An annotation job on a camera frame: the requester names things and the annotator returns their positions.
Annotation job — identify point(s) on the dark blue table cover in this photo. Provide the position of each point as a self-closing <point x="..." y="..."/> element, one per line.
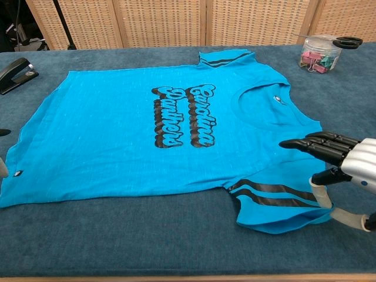
<point x="147" y="241"/>

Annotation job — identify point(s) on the black stapler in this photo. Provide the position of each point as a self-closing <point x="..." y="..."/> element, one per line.
<point x="14" y="75"/>

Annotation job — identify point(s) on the light blue printed T-shirt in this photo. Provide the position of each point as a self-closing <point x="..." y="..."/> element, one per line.
<point x="102" y="132"/>

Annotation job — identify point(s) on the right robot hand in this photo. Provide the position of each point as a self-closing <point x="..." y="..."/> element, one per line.
<point x="355" y="161"/>

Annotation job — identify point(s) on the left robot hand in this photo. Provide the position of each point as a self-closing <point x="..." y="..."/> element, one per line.
<point x="3" y="169"/>

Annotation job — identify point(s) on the black tripod stand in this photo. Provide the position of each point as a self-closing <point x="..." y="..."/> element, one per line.
<point x="65" y="26"/>

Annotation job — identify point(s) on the clear jar of binder clips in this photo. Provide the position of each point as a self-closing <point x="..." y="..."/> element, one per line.
<point x="320" y="58"/>

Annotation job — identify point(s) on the wicker folding screen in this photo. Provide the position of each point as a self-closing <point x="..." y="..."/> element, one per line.
<point x="164" y="20"/>

